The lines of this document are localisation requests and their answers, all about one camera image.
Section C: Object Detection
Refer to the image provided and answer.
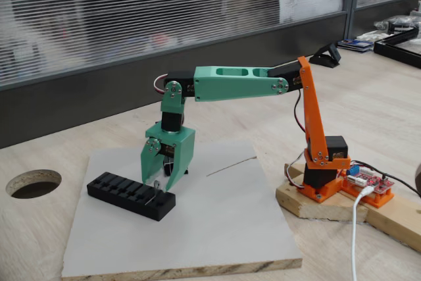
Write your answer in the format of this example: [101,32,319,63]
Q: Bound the small metal clip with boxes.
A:
[147,179,161,205]

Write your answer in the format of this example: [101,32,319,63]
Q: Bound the black slotted rack block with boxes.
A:
[86,171,177,222]

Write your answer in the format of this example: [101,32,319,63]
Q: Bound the grey painted wooden board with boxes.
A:
[61,139,303,278]

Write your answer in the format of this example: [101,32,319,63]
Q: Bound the light wooden base block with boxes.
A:
[275,162,369,222]

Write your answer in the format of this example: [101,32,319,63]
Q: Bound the black angled stand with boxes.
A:
[309,43,343,68]

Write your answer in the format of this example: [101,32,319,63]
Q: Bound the red controller board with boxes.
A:
[341,164,395,196]

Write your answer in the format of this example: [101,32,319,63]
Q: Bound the blue printed cards stack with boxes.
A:
[337,39,374,53]

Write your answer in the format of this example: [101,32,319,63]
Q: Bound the white paper pile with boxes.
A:
[357,30,389,42]

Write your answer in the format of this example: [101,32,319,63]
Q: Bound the dark grey round object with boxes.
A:
[414,162,421,196]

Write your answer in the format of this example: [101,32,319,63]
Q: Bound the grey parts pile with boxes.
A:
[374,14,421,36]

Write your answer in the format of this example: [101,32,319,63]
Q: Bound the wrist servo wire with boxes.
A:
[153,73,169,95]

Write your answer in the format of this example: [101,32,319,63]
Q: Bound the base servo wire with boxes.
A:
[284,151,307,190]

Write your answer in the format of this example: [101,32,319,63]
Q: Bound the upper arm servo wire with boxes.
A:
[293,88,309,134]

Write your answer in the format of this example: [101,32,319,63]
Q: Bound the white usb cable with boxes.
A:
[351,186,374,281]

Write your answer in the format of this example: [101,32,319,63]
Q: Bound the black power cable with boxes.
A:
[351,161,421,193]

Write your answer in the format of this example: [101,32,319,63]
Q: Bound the black rectangular frame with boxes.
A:
[373,27,421,68]

